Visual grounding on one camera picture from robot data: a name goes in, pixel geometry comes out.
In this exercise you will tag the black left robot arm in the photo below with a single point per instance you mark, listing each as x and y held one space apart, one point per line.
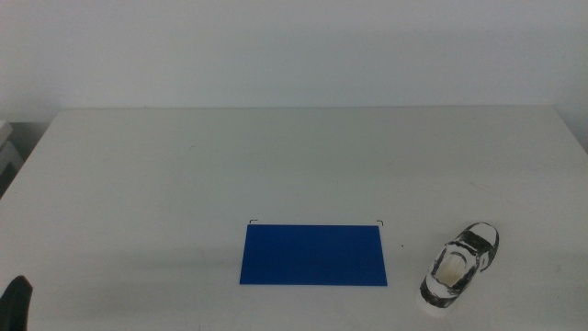
14 305

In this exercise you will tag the white and black shoe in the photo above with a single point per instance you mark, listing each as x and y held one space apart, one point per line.
475 241

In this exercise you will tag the blue rectangular mat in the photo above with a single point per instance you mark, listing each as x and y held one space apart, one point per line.
312 255

